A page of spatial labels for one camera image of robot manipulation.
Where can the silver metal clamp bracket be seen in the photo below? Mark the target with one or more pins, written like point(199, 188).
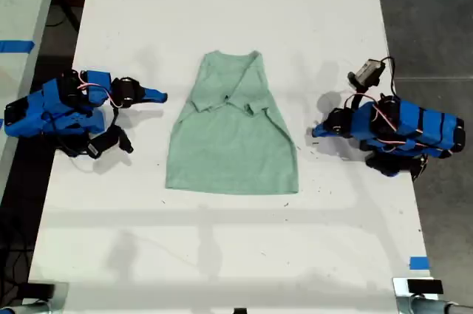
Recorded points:
point(61, 297)
point(401, 299)

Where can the black camera stalk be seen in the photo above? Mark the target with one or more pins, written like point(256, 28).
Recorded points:
point(115, 118)
point(356, 98)

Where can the small black box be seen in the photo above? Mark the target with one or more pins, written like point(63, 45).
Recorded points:
point(425, 287)
point(41, 290)
point(240, 311)

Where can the black camera box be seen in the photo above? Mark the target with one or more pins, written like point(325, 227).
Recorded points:
point(107, 142)
point(366, 72)

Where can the pale green T-shirt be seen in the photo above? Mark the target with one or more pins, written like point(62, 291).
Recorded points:
point(229, 151)

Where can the long blue tape strip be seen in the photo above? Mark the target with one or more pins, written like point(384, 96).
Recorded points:
point(16, 46)

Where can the white side table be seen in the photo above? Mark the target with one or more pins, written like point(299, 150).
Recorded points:
point(22, 0)

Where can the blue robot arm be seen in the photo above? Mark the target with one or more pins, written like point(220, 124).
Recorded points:
point(421, 131)
point(55, 111)

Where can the short blue tape strip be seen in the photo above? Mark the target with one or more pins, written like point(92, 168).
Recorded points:
point(419, 263)

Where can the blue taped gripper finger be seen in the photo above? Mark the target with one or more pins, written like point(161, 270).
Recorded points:
point(155, 91)
point(153, 98)
point(325, 133)
point(322, 126)

